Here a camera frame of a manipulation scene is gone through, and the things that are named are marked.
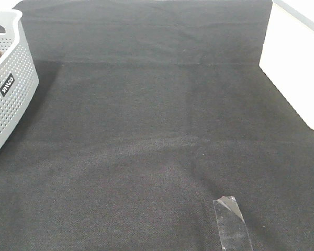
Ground grey perforated laundry basket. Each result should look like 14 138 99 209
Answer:
0 9 39 149

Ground white plastic storage bin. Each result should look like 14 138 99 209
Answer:
259 1 314 130

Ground black table cloth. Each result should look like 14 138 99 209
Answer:
0 1 314 250

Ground clear tape strip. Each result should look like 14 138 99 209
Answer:
213 196 253 251

